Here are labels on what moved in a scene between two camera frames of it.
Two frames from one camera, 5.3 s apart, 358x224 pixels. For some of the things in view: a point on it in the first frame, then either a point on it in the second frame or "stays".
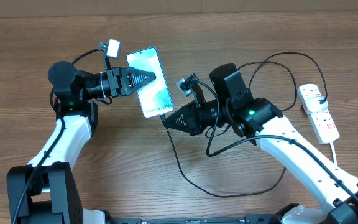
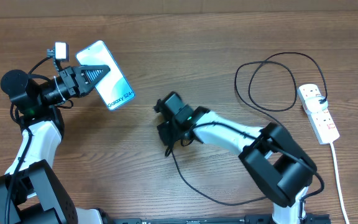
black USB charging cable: (253, 74) → (169, 154)
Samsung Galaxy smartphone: (155, 98) → (114, 89)
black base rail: (250, 219) stays
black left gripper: (120, 80) → (77, 81)
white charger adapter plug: (316, 104) stays
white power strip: (322, 123) stays
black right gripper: (191, 124) → (170, 140)
